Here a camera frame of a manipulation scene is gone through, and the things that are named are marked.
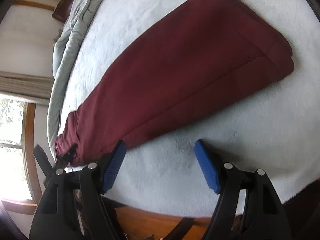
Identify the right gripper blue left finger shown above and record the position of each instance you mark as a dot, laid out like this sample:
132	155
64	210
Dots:
111	165

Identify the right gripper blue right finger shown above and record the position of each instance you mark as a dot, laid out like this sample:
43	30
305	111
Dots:
210	164

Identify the maroon pants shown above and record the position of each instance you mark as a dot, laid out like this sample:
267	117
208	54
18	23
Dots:
202	57

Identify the wooden framed window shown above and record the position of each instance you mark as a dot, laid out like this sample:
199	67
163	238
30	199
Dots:
20	188

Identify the beige curtain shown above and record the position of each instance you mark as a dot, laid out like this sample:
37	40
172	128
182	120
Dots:
29	88

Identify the dark wooden headboard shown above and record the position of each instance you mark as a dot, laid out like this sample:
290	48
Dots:
62	10

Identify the grey quilt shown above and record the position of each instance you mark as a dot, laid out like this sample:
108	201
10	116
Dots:
64	55

